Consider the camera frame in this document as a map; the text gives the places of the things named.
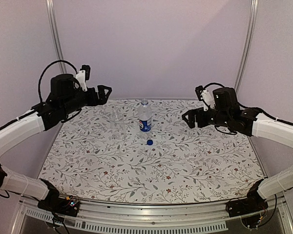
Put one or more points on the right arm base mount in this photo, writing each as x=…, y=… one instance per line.
x=251, y=204

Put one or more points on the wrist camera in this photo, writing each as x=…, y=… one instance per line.
x=82, y=76
x=205, y=97

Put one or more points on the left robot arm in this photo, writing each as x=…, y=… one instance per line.
x=68, y=95

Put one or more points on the aluminium corner post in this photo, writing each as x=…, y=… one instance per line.
x=247, y=44
x=54, y=29

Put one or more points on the aluminium front frame rail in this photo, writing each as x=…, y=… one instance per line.
x=105, y=217

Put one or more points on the blue bottle cap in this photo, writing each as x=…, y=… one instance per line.
x=149, y=142

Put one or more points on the left aluminium corner post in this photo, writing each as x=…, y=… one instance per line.
x=54, y=29

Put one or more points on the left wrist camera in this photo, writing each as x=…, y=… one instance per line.
x=82, y=76

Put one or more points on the floral patterned table mat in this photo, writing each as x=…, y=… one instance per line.
x=182, y=165

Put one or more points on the blue label plastic bottle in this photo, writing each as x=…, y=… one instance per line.
x=145, y=119

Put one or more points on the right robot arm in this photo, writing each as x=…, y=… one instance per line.
x=222, y=109

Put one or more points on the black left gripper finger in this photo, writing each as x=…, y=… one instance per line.
x=103, y=98
x=101, y=89

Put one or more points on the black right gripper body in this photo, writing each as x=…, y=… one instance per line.
x=203, y=122

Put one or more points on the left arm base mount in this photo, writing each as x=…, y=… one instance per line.
x=53, y=203

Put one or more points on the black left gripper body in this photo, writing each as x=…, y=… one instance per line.
x=91, y=101

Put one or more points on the clear plastic bottle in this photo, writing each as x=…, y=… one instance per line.
x=117, y=125

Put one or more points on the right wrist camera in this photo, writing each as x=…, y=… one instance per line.
x=205, y=97

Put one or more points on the right aluminium corner post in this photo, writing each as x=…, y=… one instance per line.
x=247, y=44

